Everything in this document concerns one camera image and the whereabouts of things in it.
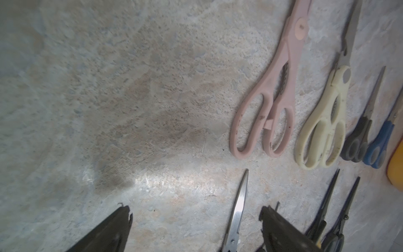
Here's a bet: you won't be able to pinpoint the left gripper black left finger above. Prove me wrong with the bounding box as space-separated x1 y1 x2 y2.
68 206 133 252

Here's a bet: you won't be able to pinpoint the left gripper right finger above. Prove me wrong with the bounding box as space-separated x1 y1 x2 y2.
259 206 321 252

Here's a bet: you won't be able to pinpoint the yellow black handled scissors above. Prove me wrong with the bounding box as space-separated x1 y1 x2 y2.
305 169 340 247

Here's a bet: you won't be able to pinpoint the large black scissors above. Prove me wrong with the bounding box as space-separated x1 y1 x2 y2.
221 169 249 252

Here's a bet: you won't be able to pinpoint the cream kitchen scissors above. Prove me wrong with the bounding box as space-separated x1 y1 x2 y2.
294 1 363 170

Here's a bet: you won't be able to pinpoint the small black scissors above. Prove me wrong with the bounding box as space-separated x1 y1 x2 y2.
340 66 386 163

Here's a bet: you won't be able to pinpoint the pink scissors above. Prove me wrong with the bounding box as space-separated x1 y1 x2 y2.
229 0 312 159

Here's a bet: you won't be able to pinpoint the blue handled scissors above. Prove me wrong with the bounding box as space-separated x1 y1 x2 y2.
363 89 403 169

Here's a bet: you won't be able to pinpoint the yellow storage tray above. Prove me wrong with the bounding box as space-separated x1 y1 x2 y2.
387 139 403 192

